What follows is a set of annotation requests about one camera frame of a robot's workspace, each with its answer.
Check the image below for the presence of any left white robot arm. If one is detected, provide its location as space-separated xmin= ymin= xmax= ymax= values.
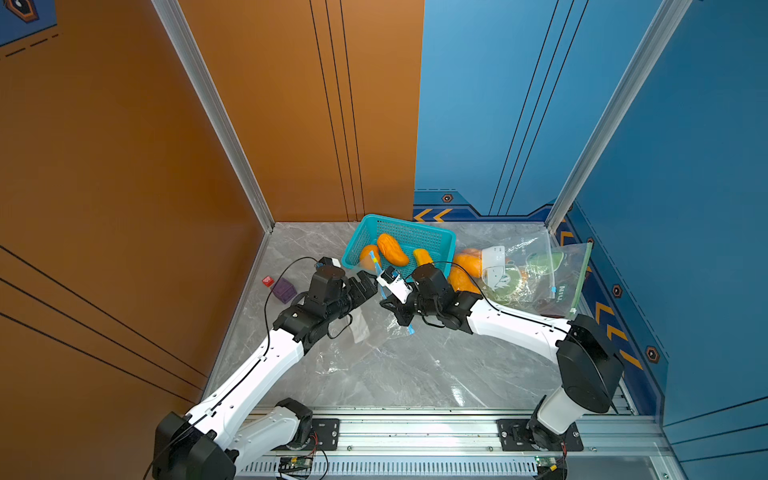
xmin=147 ymin=265 xmax=378 ymax=479

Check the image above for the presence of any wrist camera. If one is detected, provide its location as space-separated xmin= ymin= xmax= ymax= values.
xmin=307 ymin=265 xmax=345 ymax=304
xmin=411 ymin=263 xmax=453 ymax=298

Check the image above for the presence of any purple block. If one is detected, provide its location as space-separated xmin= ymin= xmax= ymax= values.
xmin=272 ymin=278 xmax=298 ymax=304

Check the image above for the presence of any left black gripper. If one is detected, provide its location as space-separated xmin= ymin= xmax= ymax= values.
xmin=323 ymin=270 xmax=377 ymax=326

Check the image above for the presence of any yellow top mango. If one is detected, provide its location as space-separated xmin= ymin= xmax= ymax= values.
xmin=377 ymin=233 xmax=410 ymax=267

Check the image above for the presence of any slim yellow mango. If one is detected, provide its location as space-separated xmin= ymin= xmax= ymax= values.
xmin=412 ymin=248 xmax=434 ymax=266

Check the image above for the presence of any teal plastic basket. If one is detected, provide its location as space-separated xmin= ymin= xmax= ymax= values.
xmin=341 ymin=214 xmax=456 ymax=277

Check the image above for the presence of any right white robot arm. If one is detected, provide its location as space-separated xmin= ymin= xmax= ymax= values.
xmin=380 ymin=290 xmax=625 ymax=451

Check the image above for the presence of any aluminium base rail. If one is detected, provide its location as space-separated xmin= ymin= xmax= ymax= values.
xmin=228 ymin=408 xmax=685 ymax=479

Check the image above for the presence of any clear green-zip bag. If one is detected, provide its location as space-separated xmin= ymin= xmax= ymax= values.
xmin=478 ymin=243 xmax=592 ymax=319

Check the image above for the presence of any clear blue-zip bag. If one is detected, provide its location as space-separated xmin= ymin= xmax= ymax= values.
xmin=452 ymin=228 xmax=552 ymax=291

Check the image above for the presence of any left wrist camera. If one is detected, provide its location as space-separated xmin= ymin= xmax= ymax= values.
xmin=307 ymin=265 xmax=345 ymax=304

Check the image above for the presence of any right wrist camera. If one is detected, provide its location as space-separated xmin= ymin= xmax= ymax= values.
xmin=411 ymin=263 xmax=453 ymax=298

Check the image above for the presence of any smooth orange basket mango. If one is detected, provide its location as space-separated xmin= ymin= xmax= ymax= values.
xmin=359 ymin=244 xmax=382 ymax=274

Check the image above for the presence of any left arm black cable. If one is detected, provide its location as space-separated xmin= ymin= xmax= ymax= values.
xmin=140 ymin=256 xmax=322 ymax=480

